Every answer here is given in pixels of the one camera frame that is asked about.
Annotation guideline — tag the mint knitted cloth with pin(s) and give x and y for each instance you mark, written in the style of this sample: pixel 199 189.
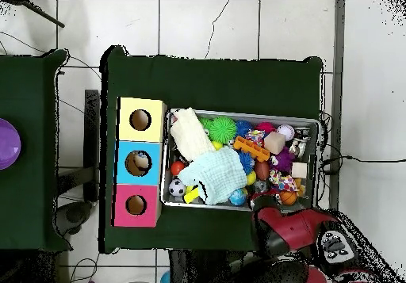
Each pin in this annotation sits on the mint knitted cloth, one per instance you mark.
pixel 219 173

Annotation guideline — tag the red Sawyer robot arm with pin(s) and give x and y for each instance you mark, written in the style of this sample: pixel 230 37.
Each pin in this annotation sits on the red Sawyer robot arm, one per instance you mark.
pixel 295 229

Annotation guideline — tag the wooden box with three holes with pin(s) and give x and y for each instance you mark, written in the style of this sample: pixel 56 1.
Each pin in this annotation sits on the wooden box with three holes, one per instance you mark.
pixel 149 134

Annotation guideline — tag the globe print ball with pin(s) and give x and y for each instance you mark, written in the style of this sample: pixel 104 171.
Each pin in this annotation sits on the globe print ball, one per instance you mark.
pixel 238 197

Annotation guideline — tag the small basketball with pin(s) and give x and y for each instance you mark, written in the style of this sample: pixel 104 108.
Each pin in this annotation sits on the small basketball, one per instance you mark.
pixel 288 198

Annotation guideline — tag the purple plush monster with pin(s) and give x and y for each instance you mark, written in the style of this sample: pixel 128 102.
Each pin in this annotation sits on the purple plush monster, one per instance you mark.
pixel 284 161

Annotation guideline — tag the orange long toy block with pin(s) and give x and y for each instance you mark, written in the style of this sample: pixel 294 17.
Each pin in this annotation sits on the orange long toy block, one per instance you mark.
pixel 252 149

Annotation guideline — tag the tan wooden cube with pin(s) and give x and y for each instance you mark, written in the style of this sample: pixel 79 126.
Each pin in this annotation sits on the tan wooden cube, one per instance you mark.
pixel 274 143

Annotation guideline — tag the green spiky rubber ball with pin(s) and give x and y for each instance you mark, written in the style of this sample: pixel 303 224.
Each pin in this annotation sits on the green spiky rubber ball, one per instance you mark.
pixel 222 130

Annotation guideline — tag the small soccer ball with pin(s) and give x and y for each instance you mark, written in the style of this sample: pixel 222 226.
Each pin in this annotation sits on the small soccer ball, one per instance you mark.
pixel 177 188

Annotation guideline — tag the cream knitted cloth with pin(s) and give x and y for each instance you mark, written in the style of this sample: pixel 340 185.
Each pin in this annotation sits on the cream knitted cloth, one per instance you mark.
pixel 190 134

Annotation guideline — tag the light blue ball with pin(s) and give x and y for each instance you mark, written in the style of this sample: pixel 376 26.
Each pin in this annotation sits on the light blue ball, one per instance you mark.
pixel 165 279

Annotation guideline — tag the dark green table cloth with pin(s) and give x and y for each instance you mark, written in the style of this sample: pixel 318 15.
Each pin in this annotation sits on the dark green table cloth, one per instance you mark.
pixel 28 89
pixel 206 83

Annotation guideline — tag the grey rounded stand foot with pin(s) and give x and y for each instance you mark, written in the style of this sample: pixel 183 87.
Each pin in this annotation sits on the grey rounded stand foot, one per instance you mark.
pixel 74 214

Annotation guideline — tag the purple bowl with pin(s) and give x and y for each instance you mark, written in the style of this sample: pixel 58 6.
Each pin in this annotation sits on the purple bowl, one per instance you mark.
pixel 8 143

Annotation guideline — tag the dark thin rod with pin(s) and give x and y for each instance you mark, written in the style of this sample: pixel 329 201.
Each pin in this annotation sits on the dark thin rod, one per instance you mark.
pixel 47 17

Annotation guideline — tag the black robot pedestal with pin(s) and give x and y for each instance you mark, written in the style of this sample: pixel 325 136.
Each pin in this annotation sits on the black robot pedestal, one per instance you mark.
pixel 196 268

